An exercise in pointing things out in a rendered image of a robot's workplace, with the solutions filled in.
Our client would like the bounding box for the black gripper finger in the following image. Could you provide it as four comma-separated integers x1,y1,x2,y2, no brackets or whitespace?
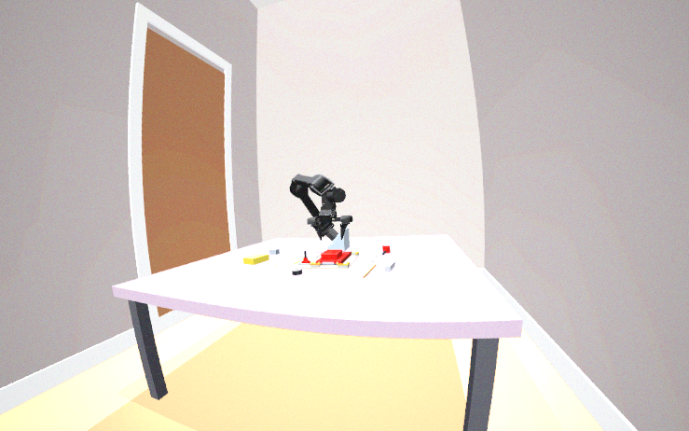
340,223,350,240
310,224,322,241

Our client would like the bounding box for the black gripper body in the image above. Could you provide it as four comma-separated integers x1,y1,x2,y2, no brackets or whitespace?
307,203,352,225

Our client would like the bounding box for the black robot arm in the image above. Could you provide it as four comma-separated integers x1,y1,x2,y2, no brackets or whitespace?
289,174,346,242

